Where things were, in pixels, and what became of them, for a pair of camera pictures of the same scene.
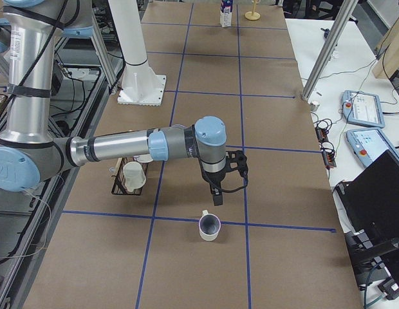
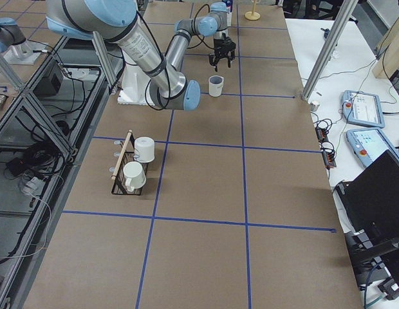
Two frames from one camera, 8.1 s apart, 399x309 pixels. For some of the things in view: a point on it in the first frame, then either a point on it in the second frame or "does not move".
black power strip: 328,150 does not move
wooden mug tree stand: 253,15 does not move
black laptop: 371,207 does not move
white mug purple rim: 209,226 -> 215,83
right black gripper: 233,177 -> 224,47
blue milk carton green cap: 226,9 does not move
